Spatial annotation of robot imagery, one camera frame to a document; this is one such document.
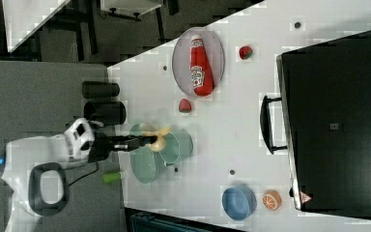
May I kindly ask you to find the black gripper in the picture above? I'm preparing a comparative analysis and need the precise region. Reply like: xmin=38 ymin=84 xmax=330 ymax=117
xmin=88 ymin=132 xmax=157 ymax=162

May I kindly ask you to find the peeled toy banana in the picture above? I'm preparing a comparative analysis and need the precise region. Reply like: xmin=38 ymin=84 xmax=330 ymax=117
xmin=142 ymin=128 xmax=170 ymax=152

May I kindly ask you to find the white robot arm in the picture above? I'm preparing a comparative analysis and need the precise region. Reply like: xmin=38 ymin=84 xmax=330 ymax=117
xmin=0 ymin=118 xmax=159 ymax=232

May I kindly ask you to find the teal mug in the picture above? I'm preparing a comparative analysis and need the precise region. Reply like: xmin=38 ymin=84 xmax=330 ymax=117
xmin=159 ymin=130 xmax=193 ymax=166

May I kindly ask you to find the green perforated colander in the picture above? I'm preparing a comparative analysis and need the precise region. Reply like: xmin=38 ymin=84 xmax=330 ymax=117
xmin=129 ymin=124 xmax=164 ymax=185

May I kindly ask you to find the black cylinder lower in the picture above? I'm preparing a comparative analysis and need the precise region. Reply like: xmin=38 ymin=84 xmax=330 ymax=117
xmin=83 ymin=101 xmax=127 ymax=126

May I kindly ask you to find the black cylinder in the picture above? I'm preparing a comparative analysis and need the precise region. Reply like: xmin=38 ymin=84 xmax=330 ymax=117
xmin=83 ymin=101 xmax=127 ymax=126
xmin=82 ymin=81 xmax=120 ymax=99

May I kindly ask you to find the green toy vegetable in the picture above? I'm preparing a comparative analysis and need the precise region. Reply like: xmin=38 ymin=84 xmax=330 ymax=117
xmin=102 ymin=172 xmax=123 ymax=184

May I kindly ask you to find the light red toy strawberry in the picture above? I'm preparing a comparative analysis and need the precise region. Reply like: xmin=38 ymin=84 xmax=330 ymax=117
xmin=179 ymin=99 xmax=192 ymax=113

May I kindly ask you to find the black cylinder upper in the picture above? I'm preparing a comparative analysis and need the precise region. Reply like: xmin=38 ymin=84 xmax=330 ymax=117
xmin=82 ymin=81 xmax=120 ymax=99

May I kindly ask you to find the red ketchup bottle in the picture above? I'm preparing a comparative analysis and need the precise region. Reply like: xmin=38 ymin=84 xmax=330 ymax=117
xmin=190 ymin=35 xmax=214 ymax=97

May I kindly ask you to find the grey round plate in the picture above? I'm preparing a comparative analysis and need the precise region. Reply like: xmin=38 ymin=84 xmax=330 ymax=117
xmin=172 ymin=27 xmax=225 ymax=98

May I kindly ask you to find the blue bowl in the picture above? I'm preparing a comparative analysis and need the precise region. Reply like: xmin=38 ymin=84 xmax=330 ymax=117
xmin=221 ymin=185 xmax=257 ymax=221

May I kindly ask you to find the dark red toy strawberry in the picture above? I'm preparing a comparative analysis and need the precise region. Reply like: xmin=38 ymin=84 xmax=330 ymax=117
xmin=239 ymin=45 xmax=253 ymax=60

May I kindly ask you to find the toy orange half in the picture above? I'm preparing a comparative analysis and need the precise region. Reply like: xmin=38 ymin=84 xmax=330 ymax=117
xmin=262 ymin=189 xmax=282 ymax=211

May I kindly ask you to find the black toaster oven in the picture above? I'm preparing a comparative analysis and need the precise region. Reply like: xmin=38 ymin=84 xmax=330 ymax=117
xmin=276 ymin=30 xmax=371 ymax=219

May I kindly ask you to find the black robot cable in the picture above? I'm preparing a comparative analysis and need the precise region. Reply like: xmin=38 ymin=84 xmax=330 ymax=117
xmin=67 ymin=160 xmax=100 ymax=188

